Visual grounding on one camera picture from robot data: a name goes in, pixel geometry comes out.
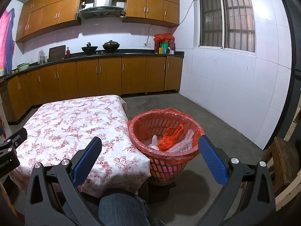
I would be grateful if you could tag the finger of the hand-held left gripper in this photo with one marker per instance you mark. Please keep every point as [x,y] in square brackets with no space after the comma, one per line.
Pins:
[20,135]

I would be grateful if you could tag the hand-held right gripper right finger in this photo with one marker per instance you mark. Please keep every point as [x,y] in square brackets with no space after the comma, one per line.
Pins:
[212,160]

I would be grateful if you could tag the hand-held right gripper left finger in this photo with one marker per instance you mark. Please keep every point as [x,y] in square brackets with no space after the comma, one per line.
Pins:
[85,160]

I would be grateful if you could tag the clear bubble wrap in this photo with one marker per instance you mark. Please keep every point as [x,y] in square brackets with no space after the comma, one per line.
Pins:
[181,143]

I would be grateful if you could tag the orange plastic bag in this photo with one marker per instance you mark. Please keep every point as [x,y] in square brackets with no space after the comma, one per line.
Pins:
[169,137]

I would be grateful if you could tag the red plastic lattice basket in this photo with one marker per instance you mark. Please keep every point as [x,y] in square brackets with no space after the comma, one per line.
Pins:
[155,167]

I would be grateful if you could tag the small white plastic bag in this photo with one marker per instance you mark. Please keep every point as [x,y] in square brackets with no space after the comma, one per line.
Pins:
[154,143]

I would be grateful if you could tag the person's left forearm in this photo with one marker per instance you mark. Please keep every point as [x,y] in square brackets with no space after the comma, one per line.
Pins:
[1,193]

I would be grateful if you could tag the white appliance with stickers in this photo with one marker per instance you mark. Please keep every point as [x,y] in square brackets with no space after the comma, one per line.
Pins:
[3,115]

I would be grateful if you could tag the table with floral cloth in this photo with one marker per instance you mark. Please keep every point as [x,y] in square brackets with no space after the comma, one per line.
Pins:
[70,122]

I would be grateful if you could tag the dark stool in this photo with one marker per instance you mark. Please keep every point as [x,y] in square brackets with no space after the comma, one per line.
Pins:
[162,191]

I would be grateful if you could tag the person's jeans leg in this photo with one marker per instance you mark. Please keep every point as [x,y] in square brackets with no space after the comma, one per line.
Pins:
[122,209]

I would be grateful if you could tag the green basin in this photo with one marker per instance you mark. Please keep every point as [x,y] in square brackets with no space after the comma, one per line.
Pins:
[23,67]

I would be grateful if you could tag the brown wooden chair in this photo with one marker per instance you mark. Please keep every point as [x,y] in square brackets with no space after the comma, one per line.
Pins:
[282,154]

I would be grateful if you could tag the glass jar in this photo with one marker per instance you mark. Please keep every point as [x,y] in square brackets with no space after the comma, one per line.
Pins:
[42,58]

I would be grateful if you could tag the wooden base cabinets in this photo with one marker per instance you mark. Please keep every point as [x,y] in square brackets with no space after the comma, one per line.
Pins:
[110,75]

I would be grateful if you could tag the dark cutting board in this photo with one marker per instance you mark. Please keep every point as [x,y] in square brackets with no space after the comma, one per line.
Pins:
[57,53]

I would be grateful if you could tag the red bottle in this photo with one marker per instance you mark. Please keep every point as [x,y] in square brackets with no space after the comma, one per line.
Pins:
[68,53]

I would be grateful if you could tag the pink hanging cloth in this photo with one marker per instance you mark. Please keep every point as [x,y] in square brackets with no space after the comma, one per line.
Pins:
[6,40]

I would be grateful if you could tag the black wok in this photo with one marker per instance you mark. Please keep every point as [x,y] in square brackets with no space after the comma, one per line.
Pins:
[89,49]

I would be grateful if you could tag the dark pot with lid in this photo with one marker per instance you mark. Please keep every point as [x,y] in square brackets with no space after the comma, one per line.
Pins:
[111,46]

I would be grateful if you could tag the black kitchen countertop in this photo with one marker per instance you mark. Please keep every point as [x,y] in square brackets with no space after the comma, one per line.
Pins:
[141,54]

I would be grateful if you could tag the green canister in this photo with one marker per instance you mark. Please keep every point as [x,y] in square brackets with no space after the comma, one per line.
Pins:
[165,46]

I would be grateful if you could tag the red container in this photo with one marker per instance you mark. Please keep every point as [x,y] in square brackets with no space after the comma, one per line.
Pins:
[157,47]

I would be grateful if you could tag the red bag over containers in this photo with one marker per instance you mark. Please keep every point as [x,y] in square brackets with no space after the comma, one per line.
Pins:
[163,37]

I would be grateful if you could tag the barred sliding window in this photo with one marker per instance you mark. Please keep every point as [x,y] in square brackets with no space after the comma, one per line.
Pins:
[214,23]

